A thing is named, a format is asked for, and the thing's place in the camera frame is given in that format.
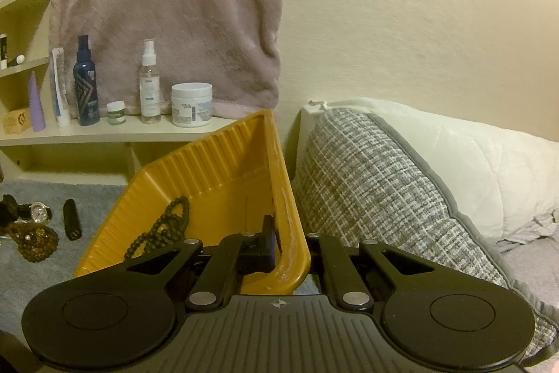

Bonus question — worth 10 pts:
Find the white cream jar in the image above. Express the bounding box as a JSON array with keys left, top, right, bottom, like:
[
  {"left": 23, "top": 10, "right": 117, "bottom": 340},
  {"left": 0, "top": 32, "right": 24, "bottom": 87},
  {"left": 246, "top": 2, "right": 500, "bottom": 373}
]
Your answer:
[{"left": 170, "top": 82, "right": 215, "bottom": 127}]

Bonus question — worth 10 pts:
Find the black bead necklace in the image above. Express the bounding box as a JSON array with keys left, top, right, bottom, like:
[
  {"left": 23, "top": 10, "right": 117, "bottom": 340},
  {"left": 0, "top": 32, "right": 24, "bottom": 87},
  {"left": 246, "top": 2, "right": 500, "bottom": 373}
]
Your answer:
[{"left": 124, "top": 196, "right": 191, "bottom": 261}]

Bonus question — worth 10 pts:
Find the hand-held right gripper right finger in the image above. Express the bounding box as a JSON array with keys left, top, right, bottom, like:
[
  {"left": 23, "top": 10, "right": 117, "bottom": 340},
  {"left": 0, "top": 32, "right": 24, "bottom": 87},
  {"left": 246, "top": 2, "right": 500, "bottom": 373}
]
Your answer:
[{"left": 304, "top": 231, "right": 438, "bottom": 310}]

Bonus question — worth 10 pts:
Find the small green label jar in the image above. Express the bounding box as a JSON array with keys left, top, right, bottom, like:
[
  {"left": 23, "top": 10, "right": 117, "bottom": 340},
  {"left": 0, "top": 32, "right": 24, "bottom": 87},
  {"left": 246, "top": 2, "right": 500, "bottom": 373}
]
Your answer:
[{"left": 107, "top": 101, "right": 127, "bottom": 125}]

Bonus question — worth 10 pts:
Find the purple cone bottle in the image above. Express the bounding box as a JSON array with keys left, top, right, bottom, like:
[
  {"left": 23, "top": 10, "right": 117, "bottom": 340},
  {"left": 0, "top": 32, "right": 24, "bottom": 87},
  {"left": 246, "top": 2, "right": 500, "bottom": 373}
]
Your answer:
[{"left": 27, "top": 70, "right": 46, "bottom": 132}]

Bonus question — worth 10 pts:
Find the clear spray bottle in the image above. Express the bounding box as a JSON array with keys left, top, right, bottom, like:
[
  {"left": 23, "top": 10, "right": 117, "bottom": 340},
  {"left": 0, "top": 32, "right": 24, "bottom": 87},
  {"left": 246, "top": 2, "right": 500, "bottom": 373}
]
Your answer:
[{"left": 139, "top": 40, "right": 162, "bottom": 124}]

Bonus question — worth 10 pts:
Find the grey plaid cushion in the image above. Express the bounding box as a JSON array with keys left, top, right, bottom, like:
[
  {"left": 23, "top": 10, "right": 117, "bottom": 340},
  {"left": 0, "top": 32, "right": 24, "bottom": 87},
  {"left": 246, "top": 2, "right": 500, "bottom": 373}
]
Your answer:
[{"left": 292, "top": 108, "right": 559, "bottom": 361}]

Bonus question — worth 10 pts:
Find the black strap wristwatch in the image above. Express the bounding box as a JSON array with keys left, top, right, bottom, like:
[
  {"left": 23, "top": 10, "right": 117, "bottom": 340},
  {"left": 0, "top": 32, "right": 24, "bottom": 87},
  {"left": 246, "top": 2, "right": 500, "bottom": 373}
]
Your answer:
[{"left": 16, "top": 201, "right": 54, "bottom": 224}]

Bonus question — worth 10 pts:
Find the pink fluffy towel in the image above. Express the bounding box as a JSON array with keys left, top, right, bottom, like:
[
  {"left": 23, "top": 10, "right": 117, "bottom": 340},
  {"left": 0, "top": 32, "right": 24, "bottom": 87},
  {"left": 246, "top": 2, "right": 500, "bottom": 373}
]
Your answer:
[{"left": 48, "top": 0, "right": 289, "bottom": 119}]

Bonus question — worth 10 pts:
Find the brown bead bracelet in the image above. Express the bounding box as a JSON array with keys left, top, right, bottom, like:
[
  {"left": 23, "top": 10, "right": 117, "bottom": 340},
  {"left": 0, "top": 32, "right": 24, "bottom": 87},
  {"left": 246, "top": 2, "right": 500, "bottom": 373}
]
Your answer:
[{"left": 5, "top": 222, "right": 59, "bottom": 263}]

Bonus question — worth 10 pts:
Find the yellow ribbed plastic tray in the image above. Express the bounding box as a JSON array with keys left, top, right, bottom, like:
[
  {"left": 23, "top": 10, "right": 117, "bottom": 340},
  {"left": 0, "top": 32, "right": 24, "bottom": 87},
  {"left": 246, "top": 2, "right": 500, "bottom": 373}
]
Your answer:
[{"left": 73, "top": 108, "right": 312, "bottom": 296}]

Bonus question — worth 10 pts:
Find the grey blanket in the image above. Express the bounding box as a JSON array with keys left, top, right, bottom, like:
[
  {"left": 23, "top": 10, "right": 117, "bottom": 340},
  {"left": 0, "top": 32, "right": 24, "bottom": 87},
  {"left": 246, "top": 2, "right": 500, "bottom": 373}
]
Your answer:
[{"left": 0, "top": 179, "right": 132, "bottom": 315}]

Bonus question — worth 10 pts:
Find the dark blue spray bottle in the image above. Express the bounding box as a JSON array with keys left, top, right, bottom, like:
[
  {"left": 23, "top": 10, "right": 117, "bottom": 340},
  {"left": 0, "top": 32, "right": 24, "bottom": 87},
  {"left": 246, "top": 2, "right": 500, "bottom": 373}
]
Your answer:
[{"left": 73, "top": 35, "right": 100, "bottom": 126}]

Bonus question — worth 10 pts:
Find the small black object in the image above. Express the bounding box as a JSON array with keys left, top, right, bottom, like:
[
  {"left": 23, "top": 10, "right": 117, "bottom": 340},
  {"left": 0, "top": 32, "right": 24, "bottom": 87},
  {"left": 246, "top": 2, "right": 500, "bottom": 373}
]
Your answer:
[{"left": 0, "top": 194, "right": 21, "bottom": 228}]

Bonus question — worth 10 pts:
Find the white shelf unit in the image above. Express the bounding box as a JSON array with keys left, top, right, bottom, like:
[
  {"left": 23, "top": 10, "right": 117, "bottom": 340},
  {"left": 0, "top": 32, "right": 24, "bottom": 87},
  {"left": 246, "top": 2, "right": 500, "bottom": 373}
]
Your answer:
[{"left": 0, "top": 0, "right": 237, "bottom": 178}]

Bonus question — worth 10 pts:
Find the white quilted pillow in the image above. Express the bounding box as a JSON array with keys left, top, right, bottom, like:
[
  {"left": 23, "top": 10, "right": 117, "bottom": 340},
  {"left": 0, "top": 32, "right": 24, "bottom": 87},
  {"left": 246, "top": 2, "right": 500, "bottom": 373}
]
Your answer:
[{"left": 300, "top": 96, "right": 559, "bottom": 245}]

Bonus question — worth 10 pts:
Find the white squeeze tube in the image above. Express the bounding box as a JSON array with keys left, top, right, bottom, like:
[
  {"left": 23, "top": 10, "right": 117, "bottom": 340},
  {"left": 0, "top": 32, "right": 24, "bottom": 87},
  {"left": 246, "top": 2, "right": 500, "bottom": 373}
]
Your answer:
[{"left": 50, "top": 47, "right": 71, "bottom": 127}]

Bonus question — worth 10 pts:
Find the small cardboard box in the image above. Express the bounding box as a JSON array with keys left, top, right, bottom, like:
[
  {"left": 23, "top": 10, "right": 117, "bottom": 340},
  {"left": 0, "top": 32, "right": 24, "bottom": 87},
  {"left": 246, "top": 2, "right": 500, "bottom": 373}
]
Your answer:
[{"left": 0, "top": 108, "right": 32, "bottom": 136}]

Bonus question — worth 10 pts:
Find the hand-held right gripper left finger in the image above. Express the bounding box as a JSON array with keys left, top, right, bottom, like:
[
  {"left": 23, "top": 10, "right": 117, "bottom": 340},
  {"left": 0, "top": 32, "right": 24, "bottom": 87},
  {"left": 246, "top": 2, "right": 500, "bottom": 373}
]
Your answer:
[{"left": 125, "top": 215, "right": 281, "bottom": 311}]

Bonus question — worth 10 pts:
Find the black cylinder tube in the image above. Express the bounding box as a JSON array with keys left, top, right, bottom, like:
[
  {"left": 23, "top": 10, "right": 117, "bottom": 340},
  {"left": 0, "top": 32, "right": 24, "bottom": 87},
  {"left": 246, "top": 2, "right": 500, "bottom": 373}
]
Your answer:
[{"left": 63, "top": 199, "right": 82, "bottom": 242}]

